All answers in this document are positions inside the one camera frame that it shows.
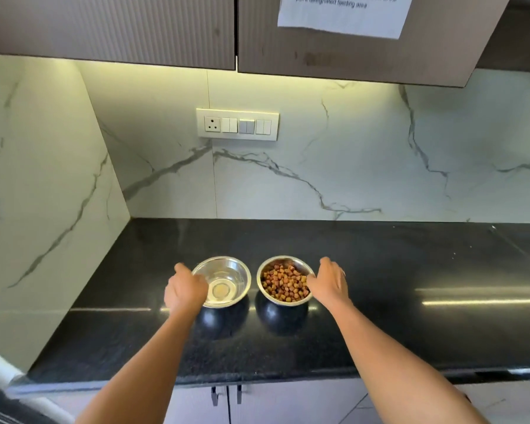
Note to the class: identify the person's right hand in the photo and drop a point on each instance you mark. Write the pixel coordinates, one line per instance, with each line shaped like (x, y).
(331, 284)

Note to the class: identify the person's left hand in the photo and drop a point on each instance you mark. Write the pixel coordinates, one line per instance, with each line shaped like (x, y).
(185, 293)

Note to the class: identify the person's right forearm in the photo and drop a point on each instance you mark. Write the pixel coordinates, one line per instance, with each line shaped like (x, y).
(402, 370)

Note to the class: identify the person's left forearm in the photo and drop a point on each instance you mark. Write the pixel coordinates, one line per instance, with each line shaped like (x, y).
(145, 370)

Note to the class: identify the white base cabinet door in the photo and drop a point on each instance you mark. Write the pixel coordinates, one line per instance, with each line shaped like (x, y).
(194, 410)
(291, 404)

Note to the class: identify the white base drawer unit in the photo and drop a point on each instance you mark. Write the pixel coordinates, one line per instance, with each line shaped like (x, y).
(512, 404)

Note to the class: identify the white instruction sheet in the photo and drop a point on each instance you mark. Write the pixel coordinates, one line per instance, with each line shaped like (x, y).
(344, 17)

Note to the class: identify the dark hood cabinet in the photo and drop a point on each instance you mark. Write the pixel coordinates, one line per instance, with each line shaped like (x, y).
(516, 35)

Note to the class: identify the white switch panel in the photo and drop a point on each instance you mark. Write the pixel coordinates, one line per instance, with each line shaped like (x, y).
(238, 135)

